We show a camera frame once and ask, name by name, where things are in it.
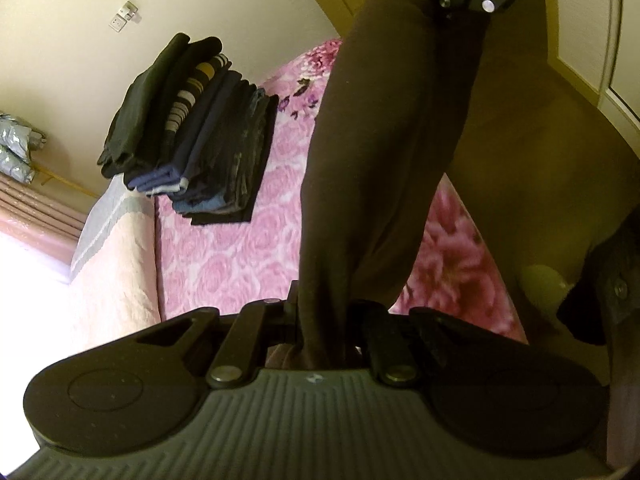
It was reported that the pink curtain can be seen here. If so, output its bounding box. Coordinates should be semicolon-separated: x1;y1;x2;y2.
0;172;88;286

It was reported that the pale round object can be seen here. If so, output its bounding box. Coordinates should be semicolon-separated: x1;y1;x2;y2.
522;264;568;311

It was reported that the silver plastic package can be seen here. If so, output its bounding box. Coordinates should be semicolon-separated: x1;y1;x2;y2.
0;145;36;183
0;112;47;150

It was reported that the dark brown garment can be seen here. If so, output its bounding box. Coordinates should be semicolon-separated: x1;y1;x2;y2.
265;0;640;371

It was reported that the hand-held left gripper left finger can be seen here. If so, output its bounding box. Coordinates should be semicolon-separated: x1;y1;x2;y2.
136;280;303;391

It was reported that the cream wardrobe door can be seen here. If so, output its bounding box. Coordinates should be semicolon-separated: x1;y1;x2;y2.
542;0;640;131

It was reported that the stack of folded dark clothes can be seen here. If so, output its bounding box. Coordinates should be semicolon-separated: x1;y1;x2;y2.
97;33;280;226

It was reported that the black object with metal screw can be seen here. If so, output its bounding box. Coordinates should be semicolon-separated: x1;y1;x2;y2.
556;217;640;346

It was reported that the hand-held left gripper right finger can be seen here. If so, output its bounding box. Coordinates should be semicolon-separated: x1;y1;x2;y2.
347;299;506;388

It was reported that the grey and pink quilt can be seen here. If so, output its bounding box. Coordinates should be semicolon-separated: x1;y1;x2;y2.
67;175;162;351

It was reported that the yellow cord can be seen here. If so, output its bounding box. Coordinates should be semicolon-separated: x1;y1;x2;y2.
30;169;102;200

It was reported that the pink floral blanket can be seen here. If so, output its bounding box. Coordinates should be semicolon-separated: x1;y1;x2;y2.
155;37;528;346

